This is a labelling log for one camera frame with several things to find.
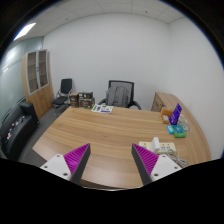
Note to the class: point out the wooden glass-door cabinet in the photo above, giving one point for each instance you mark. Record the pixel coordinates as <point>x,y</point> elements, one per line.
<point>36,81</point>

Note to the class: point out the black leather sofa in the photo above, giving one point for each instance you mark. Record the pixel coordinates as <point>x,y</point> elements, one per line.
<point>16,130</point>

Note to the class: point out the ceiling light panel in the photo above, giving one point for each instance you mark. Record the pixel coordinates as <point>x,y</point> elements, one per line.
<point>24,31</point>

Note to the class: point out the purple box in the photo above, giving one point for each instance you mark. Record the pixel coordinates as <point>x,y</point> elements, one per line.
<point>173,119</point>

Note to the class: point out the black visitor chair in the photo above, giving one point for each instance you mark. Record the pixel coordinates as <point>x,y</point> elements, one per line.
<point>62,96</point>

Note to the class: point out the wooden side cabinet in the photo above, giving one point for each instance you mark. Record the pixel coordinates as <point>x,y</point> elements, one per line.
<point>164,100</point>

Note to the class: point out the white green booklet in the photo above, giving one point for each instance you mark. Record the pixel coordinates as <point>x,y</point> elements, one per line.
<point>102,108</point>

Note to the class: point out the green box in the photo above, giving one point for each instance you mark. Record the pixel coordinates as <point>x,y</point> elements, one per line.
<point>179,131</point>

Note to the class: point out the orange box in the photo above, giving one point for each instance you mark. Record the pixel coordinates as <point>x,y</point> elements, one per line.
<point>165,115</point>

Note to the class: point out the blue small box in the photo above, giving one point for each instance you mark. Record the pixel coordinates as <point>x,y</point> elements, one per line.
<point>170,129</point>

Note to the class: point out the dark cardboard box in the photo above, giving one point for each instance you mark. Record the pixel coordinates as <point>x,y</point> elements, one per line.
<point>86,100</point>

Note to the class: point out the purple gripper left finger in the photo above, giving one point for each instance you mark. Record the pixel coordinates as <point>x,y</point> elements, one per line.
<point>69,166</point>

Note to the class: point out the white power strip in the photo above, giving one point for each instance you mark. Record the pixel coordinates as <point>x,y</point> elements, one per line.
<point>161,148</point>

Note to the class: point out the brown cardboard box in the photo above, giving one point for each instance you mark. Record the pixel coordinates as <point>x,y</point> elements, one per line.
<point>74,99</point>

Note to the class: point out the white charger plug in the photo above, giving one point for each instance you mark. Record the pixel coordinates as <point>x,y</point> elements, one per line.
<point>155,145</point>

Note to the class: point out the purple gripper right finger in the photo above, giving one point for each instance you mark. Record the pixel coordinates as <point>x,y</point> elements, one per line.
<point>151,166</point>

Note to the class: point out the grey mesh office chair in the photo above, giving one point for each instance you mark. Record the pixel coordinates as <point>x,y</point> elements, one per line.
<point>120,94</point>

